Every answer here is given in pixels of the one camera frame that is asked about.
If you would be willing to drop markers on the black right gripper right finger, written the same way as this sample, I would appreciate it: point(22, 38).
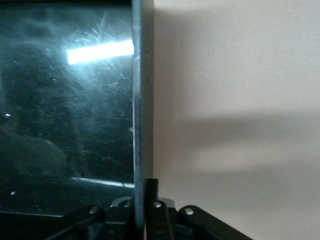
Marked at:
point(160, 220)

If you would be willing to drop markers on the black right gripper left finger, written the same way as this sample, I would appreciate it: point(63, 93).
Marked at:
point(82, 220)

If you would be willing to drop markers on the black rectangular plastic box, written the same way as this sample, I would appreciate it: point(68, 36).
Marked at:
point(75, 100)

